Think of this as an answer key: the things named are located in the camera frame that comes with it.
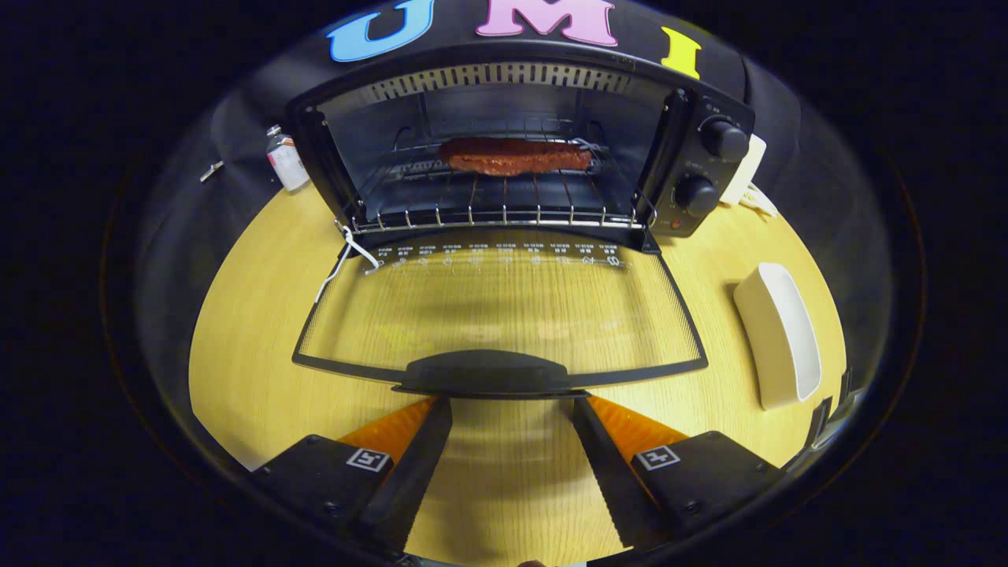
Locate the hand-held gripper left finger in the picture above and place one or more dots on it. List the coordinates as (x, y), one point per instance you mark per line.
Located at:
(413, 472)

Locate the white cloth clip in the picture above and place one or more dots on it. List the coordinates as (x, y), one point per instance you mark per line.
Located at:
(211, 171)

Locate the black toaster oven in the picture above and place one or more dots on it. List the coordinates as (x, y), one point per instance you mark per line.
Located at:
(709, 189)

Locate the white rectangular dish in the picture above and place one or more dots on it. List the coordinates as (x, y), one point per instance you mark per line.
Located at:
(776, 331)

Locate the white divided snack dish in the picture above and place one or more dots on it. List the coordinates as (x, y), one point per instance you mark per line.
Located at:
(760, 202)

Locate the clear plastic bottle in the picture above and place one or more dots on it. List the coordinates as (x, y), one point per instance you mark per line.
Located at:
(287, 165)

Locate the white pop-up toaster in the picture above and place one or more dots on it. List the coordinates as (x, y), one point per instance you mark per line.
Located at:
(752, 165)

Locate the brown meat slice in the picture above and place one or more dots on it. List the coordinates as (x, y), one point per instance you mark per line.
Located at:
(512, 156)

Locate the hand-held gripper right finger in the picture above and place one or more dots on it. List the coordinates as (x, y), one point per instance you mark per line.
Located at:
(606, 465)

